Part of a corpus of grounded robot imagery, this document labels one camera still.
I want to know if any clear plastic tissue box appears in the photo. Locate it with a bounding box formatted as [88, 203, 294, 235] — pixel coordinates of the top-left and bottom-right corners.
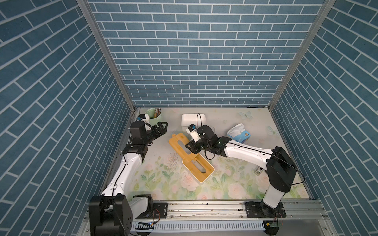
[202, 125, 217, 139]

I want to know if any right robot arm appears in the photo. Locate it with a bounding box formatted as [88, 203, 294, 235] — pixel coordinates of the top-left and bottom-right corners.
[185, 124, 299, 217]

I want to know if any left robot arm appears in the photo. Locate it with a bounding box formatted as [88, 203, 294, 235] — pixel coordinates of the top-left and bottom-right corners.
[89, 120, 168, 236]

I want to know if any white box with bamboo lid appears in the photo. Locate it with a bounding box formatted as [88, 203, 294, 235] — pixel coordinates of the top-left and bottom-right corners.
[182, 154, 215, 183]

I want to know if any white plastic box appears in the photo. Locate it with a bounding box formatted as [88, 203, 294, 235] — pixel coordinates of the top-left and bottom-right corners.
[181, 114, 197, 132]

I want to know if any green pencil cup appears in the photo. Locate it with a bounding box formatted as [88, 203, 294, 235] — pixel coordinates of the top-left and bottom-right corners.
[145, 108, 162, 126]

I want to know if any bundle of coloured pencils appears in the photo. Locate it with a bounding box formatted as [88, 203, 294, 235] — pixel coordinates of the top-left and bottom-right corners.
[154, 108, 161, 118]

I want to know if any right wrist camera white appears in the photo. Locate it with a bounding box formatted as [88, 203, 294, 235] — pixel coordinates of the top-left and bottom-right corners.
[186, 124, 200, 143]

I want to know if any aluminium mounting rail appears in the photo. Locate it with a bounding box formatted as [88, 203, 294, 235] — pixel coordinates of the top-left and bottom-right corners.
[79, 199, 328, 222]

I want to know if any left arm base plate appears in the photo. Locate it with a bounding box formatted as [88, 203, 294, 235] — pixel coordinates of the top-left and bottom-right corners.
[136, 202, 168, 220]

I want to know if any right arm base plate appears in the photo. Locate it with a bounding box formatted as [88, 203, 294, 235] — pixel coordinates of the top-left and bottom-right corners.
[245, 201, 286, 218]

